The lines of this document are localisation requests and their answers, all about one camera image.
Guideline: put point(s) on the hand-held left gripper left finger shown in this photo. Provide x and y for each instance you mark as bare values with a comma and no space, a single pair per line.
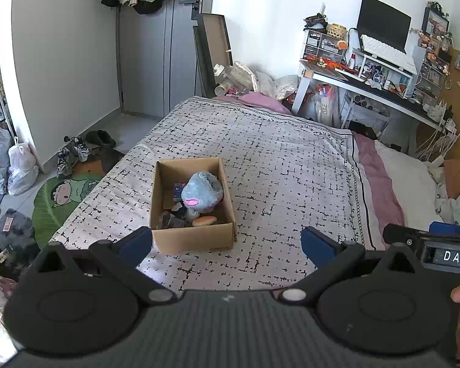
136,245

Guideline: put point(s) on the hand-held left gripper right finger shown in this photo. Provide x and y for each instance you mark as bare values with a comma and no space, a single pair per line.
318,246

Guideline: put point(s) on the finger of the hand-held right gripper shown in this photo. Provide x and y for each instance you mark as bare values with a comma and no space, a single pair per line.
400,234
450,228

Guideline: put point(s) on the cardboard box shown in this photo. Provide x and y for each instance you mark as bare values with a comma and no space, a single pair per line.
191,240

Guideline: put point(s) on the orange bun plush toy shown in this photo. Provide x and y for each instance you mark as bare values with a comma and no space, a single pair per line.
204,220

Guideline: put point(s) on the grey and pink plush toy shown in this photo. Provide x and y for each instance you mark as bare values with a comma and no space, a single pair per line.
203,192

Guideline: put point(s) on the pale grey-green cloth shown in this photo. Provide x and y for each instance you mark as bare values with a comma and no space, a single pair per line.
458,209

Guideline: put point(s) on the dark grey cloth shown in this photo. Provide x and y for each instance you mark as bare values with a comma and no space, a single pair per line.
172,220

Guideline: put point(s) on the white duvet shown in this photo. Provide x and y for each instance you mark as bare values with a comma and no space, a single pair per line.
406,184

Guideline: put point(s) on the bed with patterned blanket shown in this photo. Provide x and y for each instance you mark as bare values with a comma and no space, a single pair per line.
291,168

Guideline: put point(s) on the green cartoon floor mat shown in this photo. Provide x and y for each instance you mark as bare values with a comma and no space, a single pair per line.
65,203

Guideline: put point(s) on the brown floor mat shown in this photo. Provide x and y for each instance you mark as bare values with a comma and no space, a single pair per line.
103,161

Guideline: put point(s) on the white power strip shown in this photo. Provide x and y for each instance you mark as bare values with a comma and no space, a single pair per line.
450,125

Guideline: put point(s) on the grey sneaker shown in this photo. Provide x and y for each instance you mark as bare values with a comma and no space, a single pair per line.
65,163
79,148

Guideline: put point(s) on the dark shoes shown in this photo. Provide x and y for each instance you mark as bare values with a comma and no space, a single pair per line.
99,138

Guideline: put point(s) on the metal storage cart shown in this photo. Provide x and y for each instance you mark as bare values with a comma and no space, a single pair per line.
364,113

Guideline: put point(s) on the small white plastic bag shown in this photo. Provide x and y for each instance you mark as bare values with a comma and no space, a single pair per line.
22,168

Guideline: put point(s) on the white desk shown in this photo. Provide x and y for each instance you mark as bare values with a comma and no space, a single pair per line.
368,83

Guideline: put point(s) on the clear drawer organizer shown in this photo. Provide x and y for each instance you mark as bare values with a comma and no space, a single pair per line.
429,74

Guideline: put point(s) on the white plastic bags heap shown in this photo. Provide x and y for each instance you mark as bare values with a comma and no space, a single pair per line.
280,86

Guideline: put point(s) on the white monitor riser shelf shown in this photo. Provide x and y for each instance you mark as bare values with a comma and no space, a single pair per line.
368,65

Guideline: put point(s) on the paper cup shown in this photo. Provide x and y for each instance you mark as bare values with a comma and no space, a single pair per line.
220,91

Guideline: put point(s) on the grey door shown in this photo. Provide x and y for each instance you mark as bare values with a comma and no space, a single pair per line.
145,65

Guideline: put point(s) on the white keyboard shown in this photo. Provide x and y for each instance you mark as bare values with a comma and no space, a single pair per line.
387,51

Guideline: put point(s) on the clear plastic bag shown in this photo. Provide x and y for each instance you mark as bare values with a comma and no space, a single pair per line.
245,76

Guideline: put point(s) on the clear plastic bottle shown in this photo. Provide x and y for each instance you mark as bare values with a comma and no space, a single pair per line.
223,76

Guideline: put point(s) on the white drawer organizer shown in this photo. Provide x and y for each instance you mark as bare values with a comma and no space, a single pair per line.
318,46

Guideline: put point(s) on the leaning dark flat board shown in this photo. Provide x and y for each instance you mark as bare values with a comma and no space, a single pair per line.
211,53

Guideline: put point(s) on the black monitor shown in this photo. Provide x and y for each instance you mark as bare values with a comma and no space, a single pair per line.
383,23

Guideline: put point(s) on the woven basket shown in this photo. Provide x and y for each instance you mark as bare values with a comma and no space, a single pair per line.
336,31

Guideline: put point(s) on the black picture frame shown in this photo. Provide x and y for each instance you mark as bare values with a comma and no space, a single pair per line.
436,22

